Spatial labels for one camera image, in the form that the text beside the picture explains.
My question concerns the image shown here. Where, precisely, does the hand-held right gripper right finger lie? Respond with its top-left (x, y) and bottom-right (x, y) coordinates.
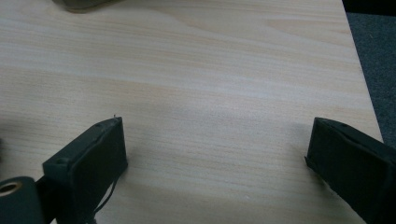
top-left (304, 117), bottom-right (396, 224)

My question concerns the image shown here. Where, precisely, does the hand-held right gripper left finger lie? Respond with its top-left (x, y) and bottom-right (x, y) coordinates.
top-left (42, 117), bottom-right (129, 224)

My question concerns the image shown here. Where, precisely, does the transparent brown plastic container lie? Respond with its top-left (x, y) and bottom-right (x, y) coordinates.
top-left (50, 0), bottom-right (123, 14)

